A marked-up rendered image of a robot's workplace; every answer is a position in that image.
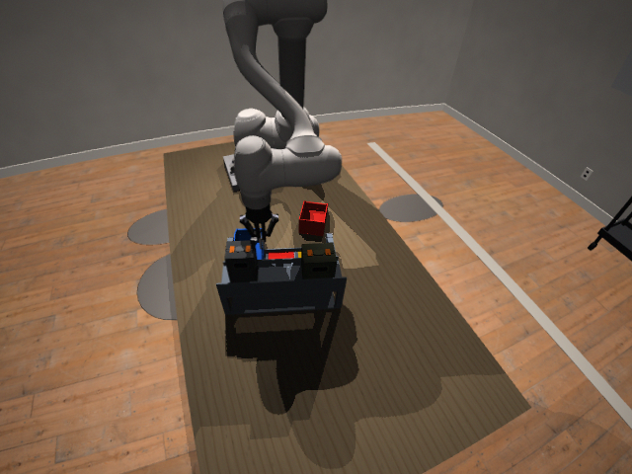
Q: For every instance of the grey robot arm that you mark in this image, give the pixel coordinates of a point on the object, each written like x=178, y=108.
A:
x=307, y=160

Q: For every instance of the dark grey metal shelf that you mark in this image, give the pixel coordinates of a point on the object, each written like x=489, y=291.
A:
x=280, y=273

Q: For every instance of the blue bin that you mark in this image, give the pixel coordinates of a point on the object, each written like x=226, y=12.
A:
x=243, y=235

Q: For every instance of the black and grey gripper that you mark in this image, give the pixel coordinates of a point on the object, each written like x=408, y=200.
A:
x=264, y=214

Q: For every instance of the red bin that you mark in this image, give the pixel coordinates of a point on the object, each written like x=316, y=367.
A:
x=312, y=218

